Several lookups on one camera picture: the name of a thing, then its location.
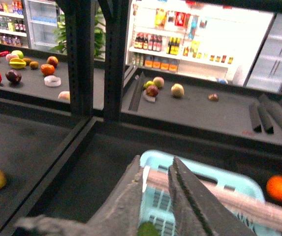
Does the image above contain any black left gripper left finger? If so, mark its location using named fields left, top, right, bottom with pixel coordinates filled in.
left=14, top=155, right=143, bottom=236

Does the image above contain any black metal shelf post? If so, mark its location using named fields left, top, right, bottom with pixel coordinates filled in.
left=56, top=0, right=131, bottom=122

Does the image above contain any white tape roll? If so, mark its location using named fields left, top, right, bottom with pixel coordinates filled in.
left=44, top=75, right=61, bottom=87

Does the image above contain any light blue plastic basket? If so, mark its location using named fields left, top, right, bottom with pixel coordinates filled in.
left=139, top=150, right=281, bottom=236

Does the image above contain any brown basket handle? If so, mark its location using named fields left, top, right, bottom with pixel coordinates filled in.
left=143, top=167, right=282, bottom=232

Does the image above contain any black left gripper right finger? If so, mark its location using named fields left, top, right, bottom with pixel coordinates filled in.
left=168, top=157, right=255, bottom=236

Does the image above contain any green avocado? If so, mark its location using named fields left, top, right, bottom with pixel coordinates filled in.
left=137, top=222, right=159, bottom=236

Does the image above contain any orange mandarin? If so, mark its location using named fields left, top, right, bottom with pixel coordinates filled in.
left=266, top=176, right=282, bottom=202

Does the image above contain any tan round fruit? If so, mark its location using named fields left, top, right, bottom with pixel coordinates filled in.
left=171, top=84, right=185, bottom=98

